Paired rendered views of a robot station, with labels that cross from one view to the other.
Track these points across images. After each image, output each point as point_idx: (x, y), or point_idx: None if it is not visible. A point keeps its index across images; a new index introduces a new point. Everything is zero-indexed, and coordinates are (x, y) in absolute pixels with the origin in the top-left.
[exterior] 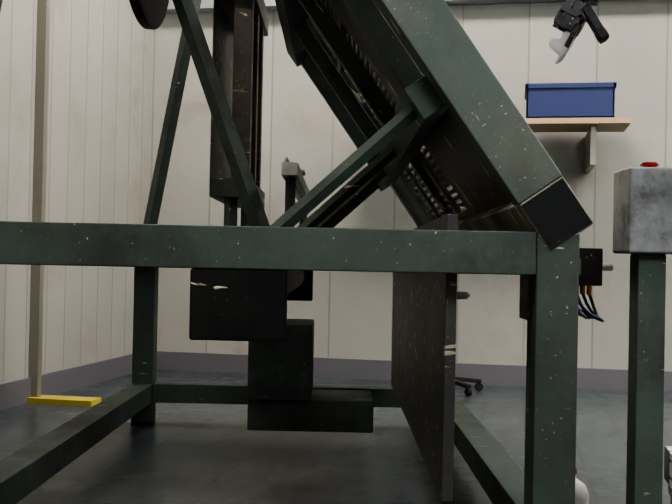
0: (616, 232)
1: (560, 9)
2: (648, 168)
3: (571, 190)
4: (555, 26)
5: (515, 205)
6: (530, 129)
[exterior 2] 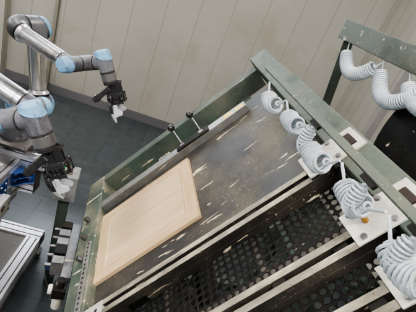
0: (75, 194)
1: (70, 159)
2: (75, 166)
3: (100, 178)
4: (65, 177)
5: (116, 190)
6: (119, 164)
